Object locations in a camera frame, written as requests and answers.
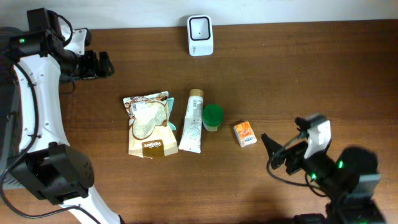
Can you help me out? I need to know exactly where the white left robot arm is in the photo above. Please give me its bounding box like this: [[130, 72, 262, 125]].
[[2, 8, 122, 223]]

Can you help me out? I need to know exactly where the white barcode scanner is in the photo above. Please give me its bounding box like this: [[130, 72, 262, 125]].
[[187, 15, 214, 57]]

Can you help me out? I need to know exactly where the white cosmetic tube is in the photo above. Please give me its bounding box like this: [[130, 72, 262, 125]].
[[178, 89, 204, 154]]

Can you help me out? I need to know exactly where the beige snack bag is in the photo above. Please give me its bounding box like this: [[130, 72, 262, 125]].
[[123, 91, 178, 159]]

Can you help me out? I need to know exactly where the green lid jar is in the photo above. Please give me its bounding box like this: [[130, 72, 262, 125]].
[[202, 104, 224, 132]]

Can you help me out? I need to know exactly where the orange tissue pack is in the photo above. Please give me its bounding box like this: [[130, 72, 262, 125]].
[[233, 121, 257, 147]]

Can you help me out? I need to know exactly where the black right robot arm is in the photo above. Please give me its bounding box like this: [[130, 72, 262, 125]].
[[261, 114, 386, 223]]

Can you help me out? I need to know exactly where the black camera cable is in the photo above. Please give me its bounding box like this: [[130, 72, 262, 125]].
[[266, 130, 330, 198]]

